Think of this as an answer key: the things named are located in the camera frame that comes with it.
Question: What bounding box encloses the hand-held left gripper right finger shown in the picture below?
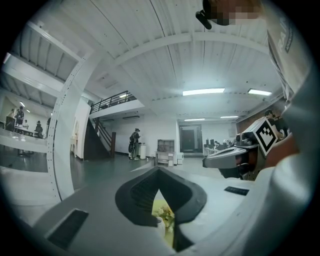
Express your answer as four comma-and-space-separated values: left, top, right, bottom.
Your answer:
158, 166, 208, 253

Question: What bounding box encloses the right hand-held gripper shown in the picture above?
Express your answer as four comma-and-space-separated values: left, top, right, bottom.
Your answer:
202, 116, 280, 181

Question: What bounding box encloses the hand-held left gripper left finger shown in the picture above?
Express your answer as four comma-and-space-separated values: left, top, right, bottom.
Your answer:
115, 166, 160, 228

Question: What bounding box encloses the white ribbed vase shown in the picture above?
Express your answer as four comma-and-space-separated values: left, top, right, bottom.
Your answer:
155, 216, 166, 237

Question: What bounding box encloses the person's right forearm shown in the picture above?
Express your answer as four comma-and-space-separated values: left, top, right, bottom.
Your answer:
266, 133, 300, 168

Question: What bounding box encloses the wooden cubby cabinet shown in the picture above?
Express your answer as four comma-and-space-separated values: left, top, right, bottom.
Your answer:
154, 139, 176, 167

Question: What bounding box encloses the dark double door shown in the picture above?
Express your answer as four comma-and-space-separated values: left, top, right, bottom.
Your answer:
179, 124, 203, 154

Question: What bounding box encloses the dark staircase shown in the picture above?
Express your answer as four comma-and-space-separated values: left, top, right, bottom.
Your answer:
83, 117, 116, 161

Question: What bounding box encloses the rectangular ceiling light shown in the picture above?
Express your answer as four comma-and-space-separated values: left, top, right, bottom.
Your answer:
182, 87, 226, 97
247, 87, 273, 97

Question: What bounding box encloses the person's white shirt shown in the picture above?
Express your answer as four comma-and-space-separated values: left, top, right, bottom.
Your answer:
262, 0, 318, 226

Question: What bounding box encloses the white metal shelving rack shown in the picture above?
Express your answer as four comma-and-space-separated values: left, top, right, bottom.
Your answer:
0, 21, 95, 203

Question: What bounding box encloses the black mezzanine railing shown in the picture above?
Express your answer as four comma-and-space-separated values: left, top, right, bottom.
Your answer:
89, 90, 138, 115

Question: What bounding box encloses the person's head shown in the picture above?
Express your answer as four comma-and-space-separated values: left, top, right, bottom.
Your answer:
202, 0, 266, 26

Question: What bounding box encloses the black head-worn camera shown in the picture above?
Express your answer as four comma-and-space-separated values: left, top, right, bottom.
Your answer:
195, 9, 213, 30

